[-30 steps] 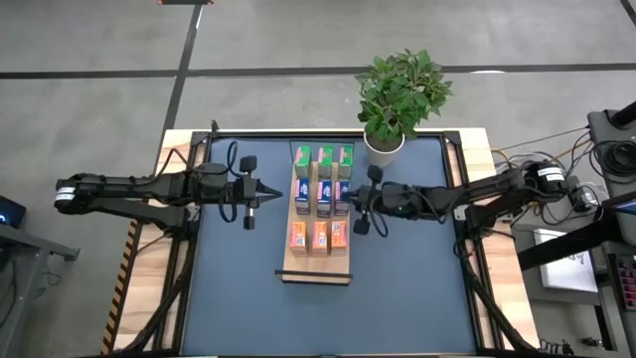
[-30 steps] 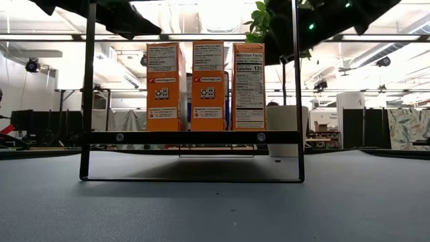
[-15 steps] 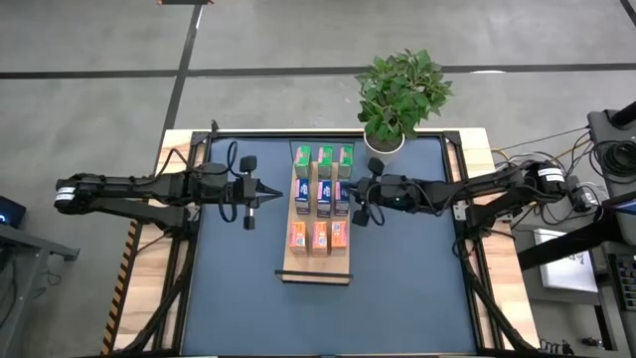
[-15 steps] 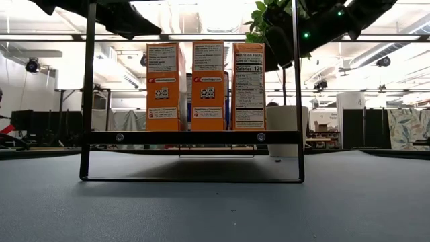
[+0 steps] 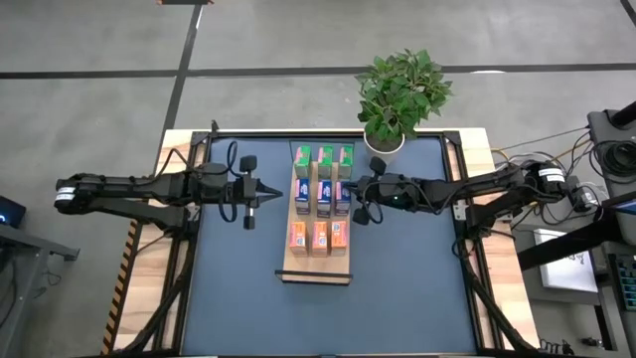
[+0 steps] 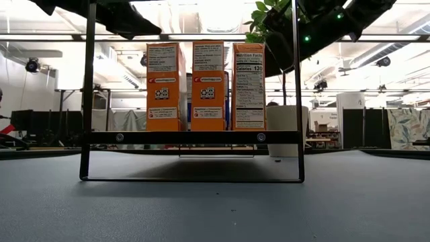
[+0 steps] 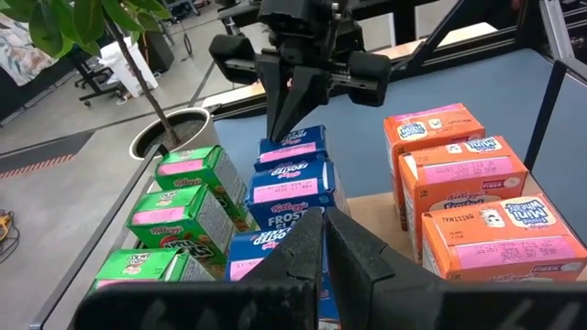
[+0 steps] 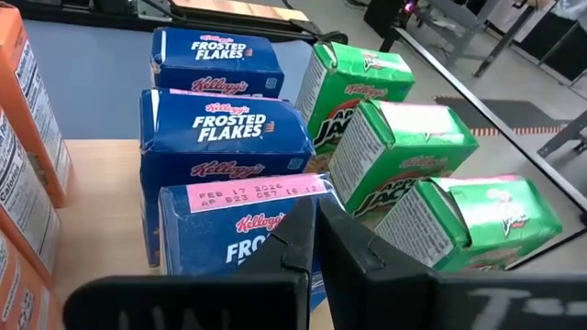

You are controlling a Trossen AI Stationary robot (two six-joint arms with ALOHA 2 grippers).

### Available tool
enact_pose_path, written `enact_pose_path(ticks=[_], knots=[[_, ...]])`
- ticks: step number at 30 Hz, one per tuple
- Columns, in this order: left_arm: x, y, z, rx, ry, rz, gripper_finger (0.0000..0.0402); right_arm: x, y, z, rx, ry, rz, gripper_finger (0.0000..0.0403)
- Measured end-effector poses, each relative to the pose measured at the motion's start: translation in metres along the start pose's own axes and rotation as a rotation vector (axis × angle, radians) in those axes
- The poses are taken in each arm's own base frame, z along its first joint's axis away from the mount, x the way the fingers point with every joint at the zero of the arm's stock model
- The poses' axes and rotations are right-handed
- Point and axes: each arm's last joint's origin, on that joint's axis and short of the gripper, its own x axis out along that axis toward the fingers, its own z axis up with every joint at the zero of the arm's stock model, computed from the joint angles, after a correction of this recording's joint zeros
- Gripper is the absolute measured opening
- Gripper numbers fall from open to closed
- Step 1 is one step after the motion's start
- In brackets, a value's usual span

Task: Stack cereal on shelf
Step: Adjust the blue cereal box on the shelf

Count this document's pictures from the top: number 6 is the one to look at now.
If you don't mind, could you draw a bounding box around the black metal wood-top shelf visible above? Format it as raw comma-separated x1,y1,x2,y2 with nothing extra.
79,0,306,184

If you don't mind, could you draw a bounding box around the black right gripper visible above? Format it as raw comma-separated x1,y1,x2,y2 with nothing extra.
263,0,350,79

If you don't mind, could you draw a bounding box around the brown cardboard box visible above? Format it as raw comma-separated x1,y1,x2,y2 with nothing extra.
314,120,332,133

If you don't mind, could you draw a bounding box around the white plant pot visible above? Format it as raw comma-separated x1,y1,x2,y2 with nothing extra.
266,105,310,158

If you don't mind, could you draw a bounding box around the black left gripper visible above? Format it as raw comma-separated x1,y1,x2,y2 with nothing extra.
28,0,163,41

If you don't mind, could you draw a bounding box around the cluttered background workbench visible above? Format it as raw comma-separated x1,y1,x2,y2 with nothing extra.
306,131,337,150

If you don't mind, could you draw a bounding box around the blue table mat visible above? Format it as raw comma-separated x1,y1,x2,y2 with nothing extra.
0,149,430,242

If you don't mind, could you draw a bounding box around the black partition panel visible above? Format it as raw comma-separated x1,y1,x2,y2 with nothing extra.
342,108,392,150

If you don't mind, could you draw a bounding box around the gray hanging cloth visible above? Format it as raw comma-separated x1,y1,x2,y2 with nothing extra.
91,109,148,132

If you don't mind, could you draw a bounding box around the green leafy potted tree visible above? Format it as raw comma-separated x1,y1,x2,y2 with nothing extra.
243,0,303,107

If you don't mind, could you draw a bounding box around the black table frame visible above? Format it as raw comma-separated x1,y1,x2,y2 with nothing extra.
0,147,430,161

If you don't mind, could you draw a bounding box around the black desk with monitors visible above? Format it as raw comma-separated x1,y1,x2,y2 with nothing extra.
9,109,83,149

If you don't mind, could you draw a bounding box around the orange Frosted Mini-Wheats cereal box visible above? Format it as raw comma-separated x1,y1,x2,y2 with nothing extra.
190,40,226,132
230,42,267,131
145,42,188,132

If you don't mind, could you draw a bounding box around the floral patterned curtain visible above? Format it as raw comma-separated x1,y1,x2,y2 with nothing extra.
386,108,430,151

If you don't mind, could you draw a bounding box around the black-legged background table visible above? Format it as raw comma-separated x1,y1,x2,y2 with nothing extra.
55,88,112,114

